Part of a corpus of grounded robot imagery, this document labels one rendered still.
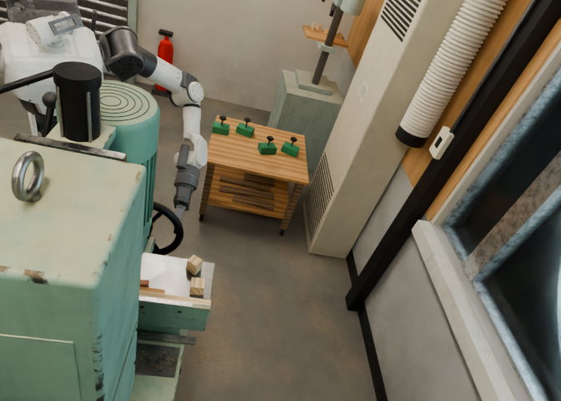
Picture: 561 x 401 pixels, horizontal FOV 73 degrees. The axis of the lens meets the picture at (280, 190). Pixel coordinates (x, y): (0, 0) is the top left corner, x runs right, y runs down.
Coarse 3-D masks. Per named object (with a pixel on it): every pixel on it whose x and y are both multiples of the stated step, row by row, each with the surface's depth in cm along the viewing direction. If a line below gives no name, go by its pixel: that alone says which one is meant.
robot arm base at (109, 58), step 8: (112, 32) 129; (104, 40) 128; (104, 48) 126; (104, 56) 125; (112, 56) 126; (120, 56) 123; (128, 56) 124; (136, 56) 125; (104, 64) 124; (112, 64) 124; (120, 64) 125; (128, 64) 126; (136, 64) 128; (144, 64) 129; (112, 72) 127; (120, 72) 128; (128, 72) 129; (136, 72) 130; (120, 80) 131
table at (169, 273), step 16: (144, 256) 118; (160, 256) 120; (144, 272) 114; (160, 272) 116; (176, 272) 117; (208, 272) 120; (160, 288) 112; (176, 288) 113; (208, 288) 116; (144, 320) 107; (160, 320) 107; (176, 320) 107; (192, 320) 107
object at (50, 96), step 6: (48, 96) 76; (54, 96) 77; (48, 102) 76; (54, 102) 77; (48, 108) 77; (54, 108) 78; (48, 114) 77; (48, 120) 77; (48, 126) 78; (48, 132) 78
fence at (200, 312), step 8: (144, 304) 102; (152, 304) 102; (160, 304) 102; (168, 304) 102; (192, 304) 104; (200, 304) 105; (152, 312) 105; (160, 312) 105; (168, 312) 105; (176, 312) 105; (184, 312) 105; (192, 312) 105; (200, 312) 105; (208, 312) 105
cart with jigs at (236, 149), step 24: (216, 120) 264; (240, 120) 272; (216, 144) 242; (240, 144) 249; (264, 144) 248; (288, 144) 256; (216, 168) 280; (240, 168) 229; (264, 168) 236; (288, 168) 243; (216, 192) 260; (240, 192) 264; (264, 192) 270; (288, 216) 257
